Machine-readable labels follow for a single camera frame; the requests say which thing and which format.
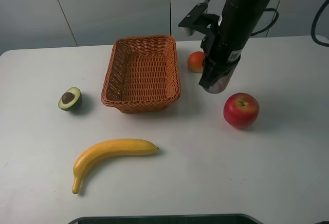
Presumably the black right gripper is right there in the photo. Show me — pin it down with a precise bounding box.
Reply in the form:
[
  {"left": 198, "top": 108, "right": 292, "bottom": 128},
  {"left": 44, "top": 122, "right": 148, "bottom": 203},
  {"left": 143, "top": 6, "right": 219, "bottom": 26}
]
[{"left": 199, "top": 0, "right": 270, "bottom": 89}]

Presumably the clear glass cup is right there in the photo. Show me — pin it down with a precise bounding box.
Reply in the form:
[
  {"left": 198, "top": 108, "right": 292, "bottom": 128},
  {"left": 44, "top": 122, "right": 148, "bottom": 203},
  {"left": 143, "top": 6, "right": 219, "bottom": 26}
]
[{"left": 203, "top": 56, "right": 241, "bottom": 94}]

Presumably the orange wicker basket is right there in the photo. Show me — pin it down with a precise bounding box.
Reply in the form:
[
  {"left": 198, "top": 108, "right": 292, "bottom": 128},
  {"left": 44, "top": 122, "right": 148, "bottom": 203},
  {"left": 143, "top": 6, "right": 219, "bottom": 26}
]
[{"left": 101, "top": 35, "right": 181, "bottom": 113}]

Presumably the orange peach fruit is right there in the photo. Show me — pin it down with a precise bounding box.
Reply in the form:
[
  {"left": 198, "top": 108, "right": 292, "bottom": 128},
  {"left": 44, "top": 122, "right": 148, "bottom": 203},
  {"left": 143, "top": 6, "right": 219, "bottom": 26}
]
[{"left": 188, "top": 51, "right": 205, "bottom": 73}]

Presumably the red apple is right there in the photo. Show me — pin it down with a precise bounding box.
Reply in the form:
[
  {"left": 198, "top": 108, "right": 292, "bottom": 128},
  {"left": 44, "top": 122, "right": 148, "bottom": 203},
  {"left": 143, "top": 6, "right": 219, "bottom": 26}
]
[{"left": 223, "top": 93, "right": 260, "bottom": 129}]

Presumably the yellow banana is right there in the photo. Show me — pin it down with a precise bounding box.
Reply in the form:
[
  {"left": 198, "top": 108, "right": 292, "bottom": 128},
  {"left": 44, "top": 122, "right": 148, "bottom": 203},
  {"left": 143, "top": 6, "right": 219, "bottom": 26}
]
[{"left": 72, "top": 139, "right": 159, "bottom": 194}]

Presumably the halved avocado with pit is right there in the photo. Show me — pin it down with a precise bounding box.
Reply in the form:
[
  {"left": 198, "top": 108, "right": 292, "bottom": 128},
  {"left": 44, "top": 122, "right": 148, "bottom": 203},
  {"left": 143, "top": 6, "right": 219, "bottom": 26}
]
[{"left": 58, "top": 87, "right": 82, "bottom": 112}]

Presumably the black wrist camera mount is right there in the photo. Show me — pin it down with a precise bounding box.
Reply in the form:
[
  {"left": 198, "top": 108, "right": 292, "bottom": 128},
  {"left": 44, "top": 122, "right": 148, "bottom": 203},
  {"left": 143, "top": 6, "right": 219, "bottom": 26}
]
[{"left": 178, "top": 1, "right": 221, "bottom": 36}]

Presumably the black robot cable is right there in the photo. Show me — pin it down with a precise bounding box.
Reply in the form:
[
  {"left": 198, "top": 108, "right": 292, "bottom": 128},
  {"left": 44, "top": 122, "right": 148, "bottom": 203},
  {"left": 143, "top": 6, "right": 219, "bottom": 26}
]
[{"left": 312, "top": 0, "right": 329, "bottom": 47}]

